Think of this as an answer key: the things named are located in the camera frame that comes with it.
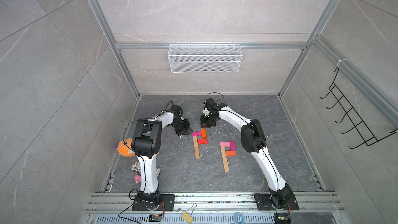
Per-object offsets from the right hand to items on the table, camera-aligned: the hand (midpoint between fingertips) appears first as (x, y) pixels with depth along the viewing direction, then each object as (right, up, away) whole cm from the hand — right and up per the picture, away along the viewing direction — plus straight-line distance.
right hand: (202, 126), depth 102 cm
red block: (0, -8, -9) cm, 12 cm away
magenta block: (-3, -4, -4) cm, 7 cm away
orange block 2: (+17, -14, -13) cm, 26 cm away
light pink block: (+14, -10, -9) cm, 19 cm away
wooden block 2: (-3, -14, -14) cm, 20 cm away
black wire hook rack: (+64, +1, -44) cm, 78 cm away
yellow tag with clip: (-7, -37, -32) cm, 50 cm away
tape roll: (+17, -39, -32) cm, 53 cm away
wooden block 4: (+13, -19, -18) cm, 29 cm away
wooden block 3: (+13, -14, -12) cm, 22 cm away
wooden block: (-4, -9, -9) cm, 14 cm away
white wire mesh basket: (+2, +46, -1) cm, 46 cm away
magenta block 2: (+18, -11, -11) cm, 24 cm away
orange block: (+1, -4, -4) cm, 6 cm away
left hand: (-5, -1, -3) cm, 6 cm away
